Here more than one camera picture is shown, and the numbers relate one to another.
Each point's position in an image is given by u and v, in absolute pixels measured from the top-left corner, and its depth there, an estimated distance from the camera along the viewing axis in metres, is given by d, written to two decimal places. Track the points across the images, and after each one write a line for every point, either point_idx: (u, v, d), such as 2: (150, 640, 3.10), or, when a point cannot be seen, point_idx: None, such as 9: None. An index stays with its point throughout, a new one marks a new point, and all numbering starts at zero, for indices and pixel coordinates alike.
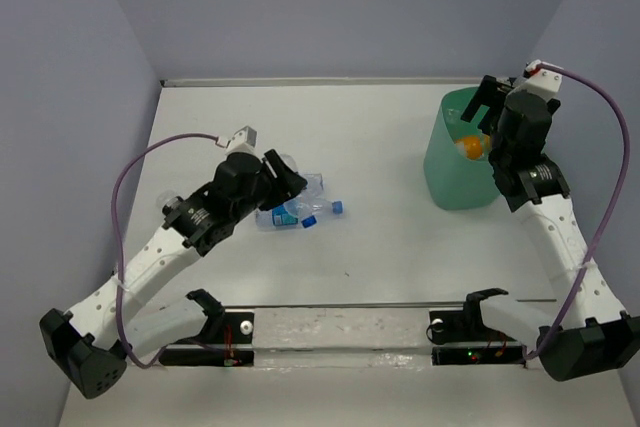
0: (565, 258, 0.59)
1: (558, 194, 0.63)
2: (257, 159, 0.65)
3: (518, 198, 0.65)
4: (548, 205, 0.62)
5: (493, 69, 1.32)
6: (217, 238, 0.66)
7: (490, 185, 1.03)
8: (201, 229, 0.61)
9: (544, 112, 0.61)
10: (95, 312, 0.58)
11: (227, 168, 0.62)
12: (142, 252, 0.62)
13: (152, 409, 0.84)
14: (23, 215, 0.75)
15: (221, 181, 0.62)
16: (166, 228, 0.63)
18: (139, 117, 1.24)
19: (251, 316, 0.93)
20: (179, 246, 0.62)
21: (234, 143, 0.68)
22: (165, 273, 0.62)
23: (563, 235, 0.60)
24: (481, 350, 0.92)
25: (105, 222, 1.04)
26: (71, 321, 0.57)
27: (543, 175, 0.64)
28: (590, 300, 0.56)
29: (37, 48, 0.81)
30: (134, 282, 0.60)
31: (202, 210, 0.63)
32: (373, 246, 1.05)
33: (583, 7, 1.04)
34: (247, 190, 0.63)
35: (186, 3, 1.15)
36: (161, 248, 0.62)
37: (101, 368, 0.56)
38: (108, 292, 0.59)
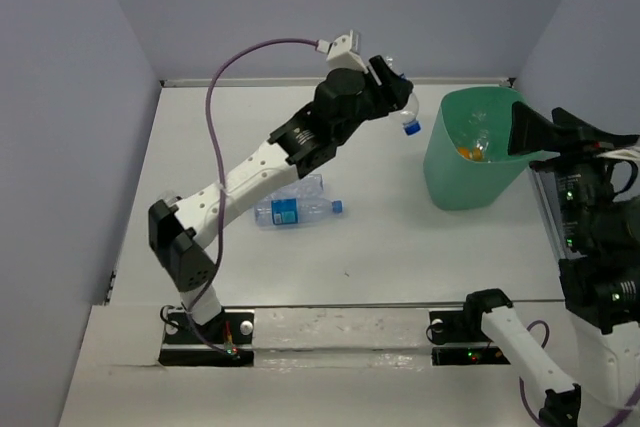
0: (611, 393, 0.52)
1: (631, 321, 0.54)
2: (357, 77, 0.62)
3: (586, 310, 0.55)
4: (616, 334, 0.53)
5: (493, 71, 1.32)
6: (319, 159, 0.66)
7: (492, 187, 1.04)
8: (304, 150, 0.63)
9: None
10: (199, 209, 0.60)
11: (327, 91, 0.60)
12: (246, 163, 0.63)
13: (153, 409, 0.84)
14: (21, 213, 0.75)
15: (322, 105, 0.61)
16: (271, 144, 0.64)
18: (140, 117, 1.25)
19: (251, 317, 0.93)
20: (281, 163, 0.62)
21: (338, 50, 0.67)
22: (264, 186, 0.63)
23: (622, 370, 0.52)
24: (481, 350, 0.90)
25: (103, 226, 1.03)
26: (177, 213, 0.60)
27: (626, 295, 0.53)
28: None
29: (37, 46, 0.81)
30: (235, 188, 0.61)
31: (307, 132, 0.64)
32: (373, 246, 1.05)
33: (581, 6, 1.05)
34: (345, 112, 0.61)
35: (186, 2, 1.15)
36: (264, 162, 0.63)
37: (195, 264, 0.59)
38: (212, 193, 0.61)
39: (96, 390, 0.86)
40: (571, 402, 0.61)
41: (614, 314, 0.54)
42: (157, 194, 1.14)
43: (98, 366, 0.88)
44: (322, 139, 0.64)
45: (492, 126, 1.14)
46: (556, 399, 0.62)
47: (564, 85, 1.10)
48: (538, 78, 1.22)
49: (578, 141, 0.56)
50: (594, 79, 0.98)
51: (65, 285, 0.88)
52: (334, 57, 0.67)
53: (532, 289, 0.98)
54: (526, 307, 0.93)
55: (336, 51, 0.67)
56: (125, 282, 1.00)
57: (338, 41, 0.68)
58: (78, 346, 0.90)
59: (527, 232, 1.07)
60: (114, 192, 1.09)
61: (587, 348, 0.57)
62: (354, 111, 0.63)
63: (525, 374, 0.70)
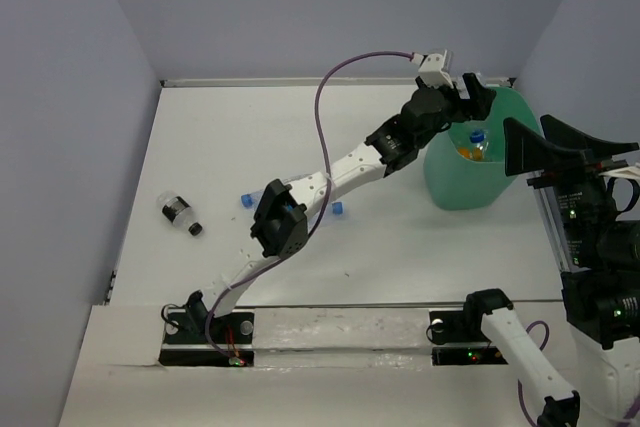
0: (612, 406, 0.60)
1: (631, 336, 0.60)
2: (437, 93, 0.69)
3: (589, 322, 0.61)
4: (617, 350, 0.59)
5: (494, 71, 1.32)
6: (404, 163, 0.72)
7: (488, 185, 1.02)
8: (392, 155, 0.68)
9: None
10: (308, 189, 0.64)
11: (412, 107, 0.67)
12: (347, 157, 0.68)
13: (155, 407, 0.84)
14: (20, 212, 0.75)
15: (408, 119, 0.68)
16: (366, 145, 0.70)
18: (140, 117, 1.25)
19: (251, 317, 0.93)
20: (376, 161, 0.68)
21: (429, 65, 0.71)
22: (361, 179, 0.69)
23: (620, 382, 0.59)
24: (481, 350, 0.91)
25: (103, 226, 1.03)
26: (290, 193, 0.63)
27: (626, 311, 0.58)
28: None
29: (36, 47, 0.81)
30: (339, 177, 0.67)
31: (396, 140, 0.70)
32: (373, 246, 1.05)
33: (582, 7, 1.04)
34: (428, 125, 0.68)
35: (185, 1, 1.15)
36: (362, 158, 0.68)
37: (298, 238, 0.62)
38: (320, 178, 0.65)
39: (96, 390, 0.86)
40: (570, 411, 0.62)
41: (616, 329, 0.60)
42: (158, 194, 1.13)
43: (98, 366, 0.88)
44: (409, 145, 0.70)
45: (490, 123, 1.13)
46: (556, 407, 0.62)
47: (564, 85, 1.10)
48: (538, 78, 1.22)
49: (581, 165, 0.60)
50: (595, 78, 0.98)
51: (66, 285, 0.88)
52: (429, 70, 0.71)
53: (532, 289, 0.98)
54: (526, 307, 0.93)
55: (430, 65, 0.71)
56: (125, 282, 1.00)
57: (431, 55, 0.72)
58: (78, 346, 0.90)
59: (527, 232, 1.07)
60: (114, 192, 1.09)
61: (590, 359, 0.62)
62: (436, 122, 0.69)
63: (525, 378, 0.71)
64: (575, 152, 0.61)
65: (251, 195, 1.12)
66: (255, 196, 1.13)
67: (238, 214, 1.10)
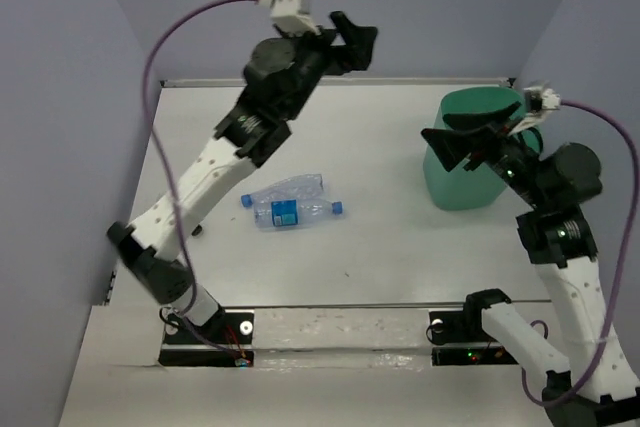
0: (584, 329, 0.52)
1: (585, 253, 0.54)
2: (287, 44, 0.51)
3: (540, 255, 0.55)
4: (572, 269, 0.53)
5: (493, 71, 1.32)
6: (278, 143, 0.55)
7: (488, 188, 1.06)
8: (253, 138, 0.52)
9: (598, 178, 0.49)
10: (154, 224, 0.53)
11: (255, 68, 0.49)
12: (194, 165, 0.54)
13: (154, 408, 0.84)
14: (19, 212, 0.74)
15: (251, 86, 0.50)
16: (217, 139, 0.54)
18: (139, 118, 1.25)
19: (251, 317, 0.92)
20: (231, 157, 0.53)
21: (282, 7, 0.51)
22: (222, 185, 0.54)
23: (584, 303, 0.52)
24: (481, 350, 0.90)
25: (102, 227, 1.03)
26: (134, 233, 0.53)
27: (571, 233, 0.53)
28: (608, 375, 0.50)
29: (36, 46, 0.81)
30: (187, 196, 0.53)
31: (253, 116, 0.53)
32: (373, 247, 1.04)
33: (581, 6, 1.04)
34: (285, 88, 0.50)
35: (185, 1, 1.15)
36: (213, 160, 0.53)
37: (173, 279, 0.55)
38: (166, 206, 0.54)
39: (95, 390, 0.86)
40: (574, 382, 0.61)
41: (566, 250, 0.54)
42: (157, 194, 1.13)
43: (98, 366, 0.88)
44: (272, 121, 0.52)
45: None
46: (559, 380, 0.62)
47: (564, 84, 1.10)
48: (537, 79, 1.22)
49: (493, 136, 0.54)
50: (594, 78, 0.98)
51: (65, 286, 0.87)
52: (280, 15, 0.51)
53: (532, 289, 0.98)
54: (525, 307, 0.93)
55: (281, 8, 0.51)
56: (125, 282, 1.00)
57: None
58: (77, 346, 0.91)
59: None
60: (114, 192, 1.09)
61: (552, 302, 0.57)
62: (299, 81, 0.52)
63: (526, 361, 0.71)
64: (483, 128, 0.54)
65: (250, 195, 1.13)
66: (255, 196, 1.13)
67: (237, 215, 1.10)
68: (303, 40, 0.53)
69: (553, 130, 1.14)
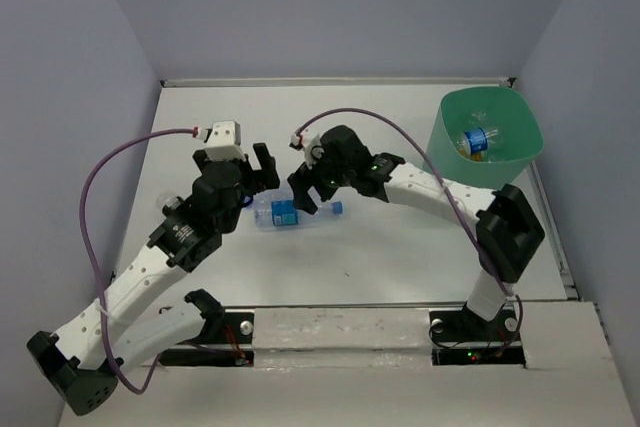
0: (433, 193, 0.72)
1: (398, 166, 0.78)
2: (232, 166, 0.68)
3: (380, 192, 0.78)
4: (398, 176, 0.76)
5: (493, 71, 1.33)
6: (203, 252, 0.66)
7: None
8: (187, 246, 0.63)
9: (347, 129, 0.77)
10: (80, 334, 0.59)
11: (205, 184, 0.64)
12: (128, 272, 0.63)
13: (154, 407, 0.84)
14: (20, 211, 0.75)
15: (200, 198, 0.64)
16: (150, 247, 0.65)
18: (139, 117, 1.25)
19: (251, 317, 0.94)
20: (160, 267, 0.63)
21: (220, 139, 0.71)
22: (150, 292, 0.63)
23: (419, 183, 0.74)
24: (481, 350, 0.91)
25: (102, 227, 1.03)
26: (57, 343, 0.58)
27: (383, 164, 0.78)
28: (469, 202, 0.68)
29: (37, 46, 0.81)
30: (116, 304, 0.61)
31: (187, 227, 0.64)
32: (373, 246, 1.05)
33: (581, 6, 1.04)
34: (225, 201, 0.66)
35: (184, 1, 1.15)
36: (145, 268, 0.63)
37: (97, 388, 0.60)
38: (95, 315, 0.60)
39: None
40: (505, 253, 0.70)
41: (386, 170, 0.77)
42: (157, 194, 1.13)
43: None
44: (204, 230, 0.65)
45: (494, 126, 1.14)
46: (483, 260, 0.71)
47: (564, 85, 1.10)
48: (537, 79, 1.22)
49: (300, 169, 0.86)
50: (594, 77, 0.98)
51: (65, 285, 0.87)
52: (220, 144, 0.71)
53: (532, 289, 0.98)
54: (524, 307, 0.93)
55: (221, 139, 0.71)
56: None
57: (219, 129, 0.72)
58: None
59: None
60: (114, 191, 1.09)
61: (410, 203, 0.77)
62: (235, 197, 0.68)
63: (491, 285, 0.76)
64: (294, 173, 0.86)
65: (251, 195, 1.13)
66: (254, 196, 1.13)
67: (237, 214, 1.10)
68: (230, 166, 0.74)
69: (552, 129, 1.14)
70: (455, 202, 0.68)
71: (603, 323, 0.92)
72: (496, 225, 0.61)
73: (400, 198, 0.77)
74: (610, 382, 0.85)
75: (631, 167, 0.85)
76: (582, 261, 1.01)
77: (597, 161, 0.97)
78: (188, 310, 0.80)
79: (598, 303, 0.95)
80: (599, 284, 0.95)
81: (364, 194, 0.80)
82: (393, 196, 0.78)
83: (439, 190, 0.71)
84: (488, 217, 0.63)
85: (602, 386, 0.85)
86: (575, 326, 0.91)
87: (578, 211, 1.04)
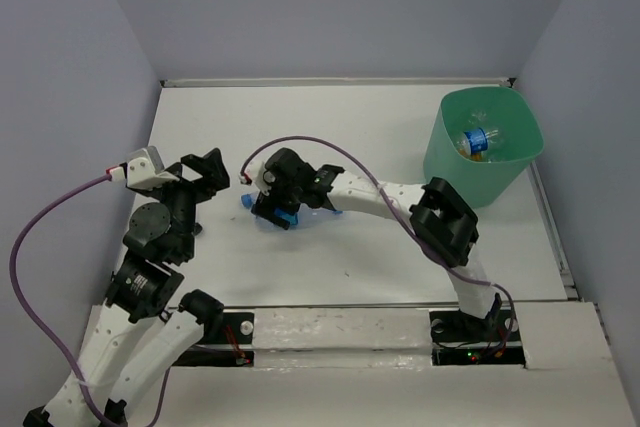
0: (370, 197, 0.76)
1: (338, 174, 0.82)
2: (162, 207, 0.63)
3: (327, 202, 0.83)
4: (338, 184, 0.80)
5: (493, 71, 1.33)
6: (165, 295, 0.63)
7: (489, 189, 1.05)
8: (145, 297, 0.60)
9: (283, 151, 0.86)
10: (67, 406, 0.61)
11: (136, 236, 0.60)
12: (95, 336, 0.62)
13: (153, 408, 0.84)
14: (21, 211, 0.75)
15: (137, 249, 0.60)
16: (109, 307, 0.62)
18: (140, 117, 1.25)
19: (251, 317, 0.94)
20: (124, 325, 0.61)
21: (140, 174, 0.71)
22: (125, 346, 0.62)
23: (358, 187, 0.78)
24: (481, 350, 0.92)
25: (102, 226, 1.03)
26: (50, 418, 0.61)
27: (324, 176, 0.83)
28: (401, 199, 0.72)
29: (37, 46, 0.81)
30: (92, 372, 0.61)
31: (140, 276, 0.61)
32: (372, 246, 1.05)
33: (581, 6, 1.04)
34: (168, 243, 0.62)
35: (184, 0, 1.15)
36: (110, 330, 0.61)
37: None
38: (73, 386, 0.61)
39: None
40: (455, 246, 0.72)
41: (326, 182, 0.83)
42: None
43: None
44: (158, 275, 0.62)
45: (494, 126, 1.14)
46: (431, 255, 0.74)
47: (563, 84, 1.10)
48: (537, 78, 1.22)
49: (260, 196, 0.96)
50: (594, 77, 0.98)
51: (65, 286, 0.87)
52: (139, 178, 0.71)
53: (532, 289, 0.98)
54: (524, 307, 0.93)
55: (139, 172, 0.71)
56: None
57: (133, 163, 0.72)
58: (77, 347, 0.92)
59: (526, 232, 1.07)
60: (114, 191, 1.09)
61: (357, 208, 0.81)
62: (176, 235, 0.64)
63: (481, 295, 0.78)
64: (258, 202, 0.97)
65: (251, 195, 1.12)
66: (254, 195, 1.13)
67: (237, 215, 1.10)
68: (167, 189, 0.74)
69: (552, 129, 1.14)
70: (390, 201, 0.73)
71: (603, 324, 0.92)
72: (428, 216, 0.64)
73: (346, 204, 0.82)
74: (610, 382, 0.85)
75: (631, 167, 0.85)
76: (582, 261, 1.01)
77: (596, 161, 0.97)
78: (184, 321, 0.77)
79: (599, 303, 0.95)
80: (599, 284, 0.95)
81: (314, 206, 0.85)
82: (340, 203, 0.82)
83: (375, 192, 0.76)
84: (419, 210, 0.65)
85: (602, 387, 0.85)
86: (575, 327, 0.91)
87: (578, 212, 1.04)
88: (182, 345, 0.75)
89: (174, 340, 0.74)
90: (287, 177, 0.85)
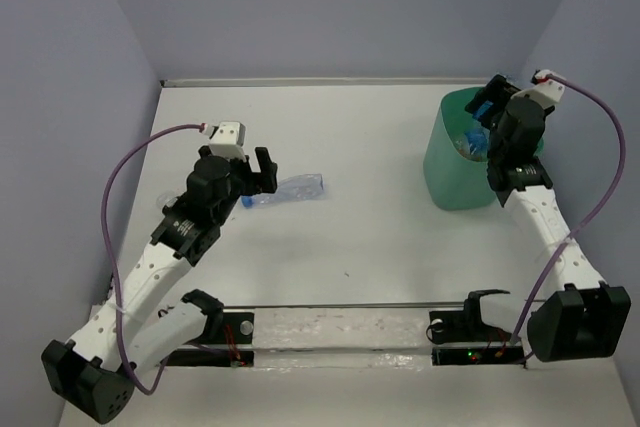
0: (546, 234, 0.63)
1: (543, 186, 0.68)
2: (223, 160, 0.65)
3: (506, 193, 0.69)
4: (532, 193, 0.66)
5: (493, 71, 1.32)
6: (206, 242, 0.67)
7: (488, 188, 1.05)
8: (190, 240, 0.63)
9: (542, 119, 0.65)
10: (97, 335, 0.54)
11: (198, 178, 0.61)
12: (135, 270, 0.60)
13: (151, 407, 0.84)
14: (20, 212, 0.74)
15: (195, 192, 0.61)
16: (154, 244, 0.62)
18: (139, 118, 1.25)
19: (251, 317, 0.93)
20: (168, 260, 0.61)
21: (222, 138, 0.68)
22: (161, 287, 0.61)
23: (545, 216, 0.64)
24: (481, 350, 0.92)
25: (102, 227, 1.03)
26: (74, 348, 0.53)
27: (529, 172, 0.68)
28: (567, 267, 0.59)
29: (36, 46, 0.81)
30: (130, 302, 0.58)
31: (188, 221, 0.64)
32: (372, 246, 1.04)
33: (582, 6, 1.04)
34: (220, 192, 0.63)
35: (183, 0, 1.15)
36: (153, 264, 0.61)
37: (119, 390, 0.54)
38: (108, 314, 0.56)
39: None
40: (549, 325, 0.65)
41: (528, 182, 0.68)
42: (157, 195, 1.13)
43: None
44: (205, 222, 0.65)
45: None
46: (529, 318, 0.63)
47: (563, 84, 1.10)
48: None
49: (501, 83, 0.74)
50: (594, 77, 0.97)
51: (64, 286, 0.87)
52: (223, 143, 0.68)
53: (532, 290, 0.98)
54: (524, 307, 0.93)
55: (224, 138, 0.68)
56: None
57: (224, 128, 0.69)
58: None
59: None
60: (114, 192, 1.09)
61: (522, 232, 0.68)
62: (229, 188, 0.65)
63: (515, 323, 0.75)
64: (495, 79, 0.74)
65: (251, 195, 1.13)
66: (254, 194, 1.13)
67: (238, 214, 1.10)
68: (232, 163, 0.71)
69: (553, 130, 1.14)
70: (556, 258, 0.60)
71: None
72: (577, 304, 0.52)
73: (515, 215, 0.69)
74: (610, 381, 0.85)
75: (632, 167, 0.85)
76: None
77: (597, 162, 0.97)
78: (190, 310, 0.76)
79: None
80: None
81: (490, 182, 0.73)
82: (510, 208, 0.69)
83: (555, 237, 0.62)
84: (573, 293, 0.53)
85: (602, 386, 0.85)
86: None
87: (578, 212, 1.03)
88: (187, 330, 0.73)
89: (184, 320, 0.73)
90: (505, 141, 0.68)
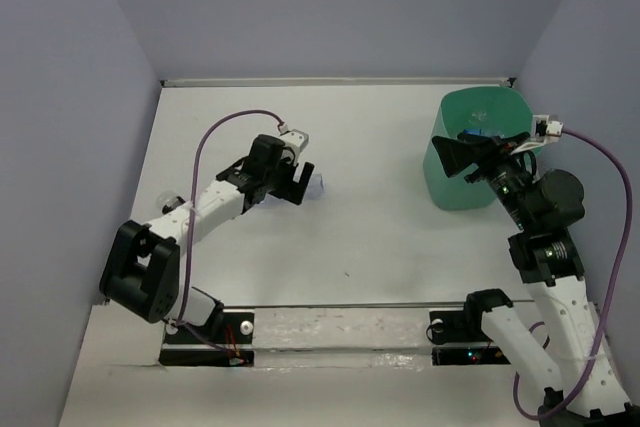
0: (575, 346, 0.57)
1: (572, 274, 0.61)
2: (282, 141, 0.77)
3: (531, 275, 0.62)
4: (563, 289, 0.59)
5: (493, 71, 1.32)
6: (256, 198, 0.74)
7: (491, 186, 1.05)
8: (246, 184, 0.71)
9: (578, 198, 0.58)
10: (172, 224, 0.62)
11: (265, 140, 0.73)
12: (204, 192, 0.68)
13: (152, 407, 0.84)
14: (20, 212, 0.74)
15: (260, 150, 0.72)
16: (219, 180, 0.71)
18: (139, 118, 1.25)
19: (251, 317, 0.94)
20: (233, 192, 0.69)
21: (288, 137, 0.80)
22: (224, 209, 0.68)
23: (574, 320, 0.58)
24: (481, 350, 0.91)
25: (102, 227, 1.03)
26: (151, 229, 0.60)
27: (559, 253, 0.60)
28: (595, 389, 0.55)
29: (34, 45, 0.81)
30: (202, 209, 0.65)
31: (244, 175, 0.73)
32: (372, 245, 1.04)
33: (583, 5, 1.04)
34: (277, 161, 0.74)
35: None
36: (219, 190, 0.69)
37: (170, 290, 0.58)
38: (183, 211, 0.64)
39: (95, 392, 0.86)
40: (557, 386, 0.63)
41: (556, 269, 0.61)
42: (157, 194, 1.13)
43: (98, 367, 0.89)
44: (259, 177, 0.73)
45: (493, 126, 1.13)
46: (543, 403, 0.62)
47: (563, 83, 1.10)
48: (538, 78, 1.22)
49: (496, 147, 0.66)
50: (594, 76, 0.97)
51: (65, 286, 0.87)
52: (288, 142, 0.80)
53: None
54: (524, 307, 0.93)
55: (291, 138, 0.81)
56: None
57: (293, 132, 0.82)
58: (77, 347, 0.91)
59: None
60: (114, 193, 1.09)
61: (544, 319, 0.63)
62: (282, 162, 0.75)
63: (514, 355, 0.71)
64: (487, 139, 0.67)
65: None
66: None
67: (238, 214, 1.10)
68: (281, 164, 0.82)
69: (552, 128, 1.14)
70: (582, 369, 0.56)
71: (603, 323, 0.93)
72: None
73: (539, 304, 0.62)
74: None
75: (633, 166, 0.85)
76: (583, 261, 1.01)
77: (596, 163, 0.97)
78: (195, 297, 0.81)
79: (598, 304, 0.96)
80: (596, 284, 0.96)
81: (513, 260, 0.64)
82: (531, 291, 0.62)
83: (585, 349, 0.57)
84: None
85: None
86: None
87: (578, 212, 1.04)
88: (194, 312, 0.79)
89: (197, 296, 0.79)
90: (535, 224, 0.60)
